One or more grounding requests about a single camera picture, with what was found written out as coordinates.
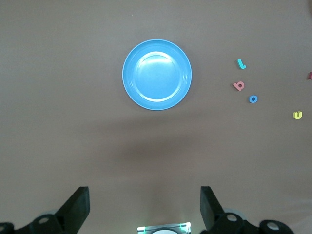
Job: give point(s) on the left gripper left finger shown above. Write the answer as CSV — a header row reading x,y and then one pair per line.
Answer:
x,y
70,214

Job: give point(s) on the yellow foam letter u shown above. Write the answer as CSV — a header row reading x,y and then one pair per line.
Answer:
x,y
295,115

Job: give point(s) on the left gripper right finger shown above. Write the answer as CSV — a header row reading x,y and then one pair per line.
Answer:
x,y
212,212

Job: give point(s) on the dark red foam letter r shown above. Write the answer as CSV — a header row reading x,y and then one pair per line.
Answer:
x,y
310,76

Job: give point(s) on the blue foam letter o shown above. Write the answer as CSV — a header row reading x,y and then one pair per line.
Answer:
x,y
250,99

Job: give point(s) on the teal foam letter l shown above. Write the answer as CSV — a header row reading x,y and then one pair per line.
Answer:
x,y
241,64

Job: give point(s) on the pink foam letter b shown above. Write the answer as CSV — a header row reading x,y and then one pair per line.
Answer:
x,y
237,86

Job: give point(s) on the blue plastic plate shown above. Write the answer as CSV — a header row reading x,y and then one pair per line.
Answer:
x,y
156,78

